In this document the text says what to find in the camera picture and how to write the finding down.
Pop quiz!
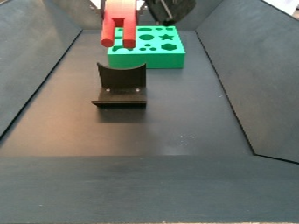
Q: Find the black gripper two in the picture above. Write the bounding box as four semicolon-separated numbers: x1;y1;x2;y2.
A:
145;0;197;26

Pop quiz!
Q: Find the red square-circle object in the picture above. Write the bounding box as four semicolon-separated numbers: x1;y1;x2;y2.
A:
101;0;137;48

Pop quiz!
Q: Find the green shape-sorter fixture block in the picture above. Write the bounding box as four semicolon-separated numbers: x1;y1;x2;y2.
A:
107;25;186;69

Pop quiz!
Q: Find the black curved stand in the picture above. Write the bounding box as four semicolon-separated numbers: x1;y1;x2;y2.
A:
93;63;147;107

